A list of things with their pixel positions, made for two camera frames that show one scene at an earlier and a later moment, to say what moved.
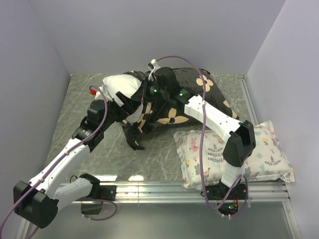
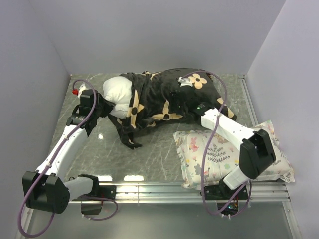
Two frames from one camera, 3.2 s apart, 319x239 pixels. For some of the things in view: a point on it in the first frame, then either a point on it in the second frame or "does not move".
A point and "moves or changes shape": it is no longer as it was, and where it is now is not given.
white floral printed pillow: [268, 159] does not move
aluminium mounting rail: [276, 193] does not move
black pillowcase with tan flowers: [164, 93] moves or changes shape
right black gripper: [147, 98] to [175, 99]
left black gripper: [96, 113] to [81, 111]
